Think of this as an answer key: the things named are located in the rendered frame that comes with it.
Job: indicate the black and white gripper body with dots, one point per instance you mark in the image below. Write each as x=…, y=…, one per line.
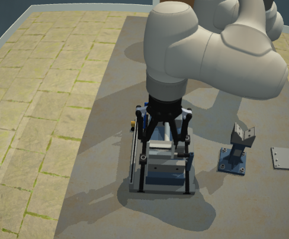
x=154, y=105

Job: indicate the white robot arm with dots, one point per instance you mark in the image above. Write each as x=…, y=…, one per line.
x=182, y=43

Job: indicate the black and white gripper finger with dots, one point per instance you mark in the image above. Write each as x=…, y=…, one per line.
x=140, y=112
x=187, y=115

